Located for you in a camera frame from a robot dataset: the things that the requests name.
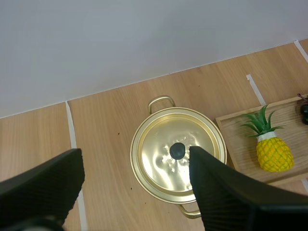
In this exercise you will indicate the shallow wooden tray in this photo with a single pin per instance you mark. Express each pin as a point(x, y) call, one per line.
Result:
point(240, 146)

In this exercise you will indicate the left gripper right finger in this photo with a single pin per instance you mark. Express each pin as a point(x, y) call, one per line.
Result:
point(231, 197)

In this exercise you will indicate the yellow toy pineapple green crown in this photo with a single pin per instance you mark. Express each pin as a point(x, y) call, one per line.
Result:
point(274, 154)

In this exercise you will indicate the gold lid with black knob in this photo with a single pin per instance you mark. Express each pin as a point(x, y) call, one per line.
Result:
point(163, 156)

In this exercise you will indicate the bunch of dark toy grapes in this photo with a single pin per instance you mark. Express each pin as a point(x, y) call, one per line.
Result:
point(303, 113)

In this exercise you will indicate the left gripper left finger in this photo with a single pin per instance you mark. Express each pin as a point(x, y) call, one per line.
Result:
point(41, 185)

